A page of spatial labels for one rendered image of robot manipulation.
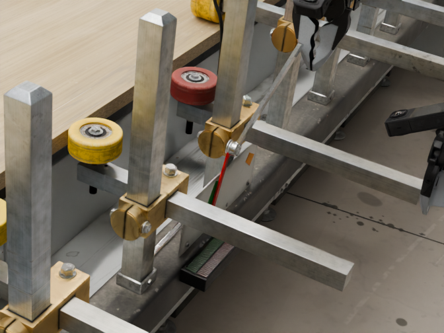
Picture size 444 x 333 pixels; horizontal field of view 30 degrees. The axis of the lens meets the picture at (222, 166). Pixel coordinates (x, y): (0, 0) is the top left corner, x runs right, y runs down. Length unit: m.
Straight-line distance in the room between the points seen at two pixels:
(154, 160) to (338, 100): 0.82
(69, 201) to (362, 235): 1.41
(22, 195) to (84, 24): 0.72
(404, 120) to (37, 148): 0.60
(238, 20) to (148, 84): 0.25
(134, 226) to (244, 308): 1.18
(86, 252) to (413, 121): 0.60
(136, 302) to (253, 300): 1.11
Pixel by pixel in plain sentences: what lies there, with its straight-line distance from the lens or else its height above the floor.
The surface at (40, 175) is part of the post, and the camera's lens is 0.90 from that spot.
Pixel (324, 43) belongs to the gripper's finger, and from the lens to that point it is 1.30.
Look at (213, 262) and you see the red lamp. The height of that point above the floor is 0.70.
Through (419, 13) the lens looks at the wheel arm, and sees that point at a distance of 1.75.
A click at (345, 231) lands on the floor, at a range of 2.66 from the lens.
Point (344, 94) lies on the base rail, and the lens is 1.90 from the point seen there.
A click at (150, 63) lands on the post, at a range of 1.05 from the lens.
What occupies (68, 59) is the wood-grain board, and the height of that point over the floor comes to 0.90.
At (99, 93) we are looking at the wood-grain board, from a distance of 1.34.
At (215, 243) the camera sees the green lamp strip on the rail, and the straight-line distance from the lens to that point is 1.36.
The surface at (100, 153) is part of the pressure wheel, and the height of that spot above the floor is 0.89.
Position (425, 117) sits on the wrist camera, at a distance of 1.25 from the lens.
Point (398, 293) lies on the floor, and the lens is 2.49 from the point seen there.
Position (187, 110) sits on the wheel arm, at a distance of 1.42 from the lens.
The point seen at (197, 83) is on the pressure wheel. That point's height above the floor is 0.91.
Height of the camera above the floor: 1.54
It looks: 33 degrees down
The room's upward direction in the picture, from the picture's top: 8 degrees clockwise
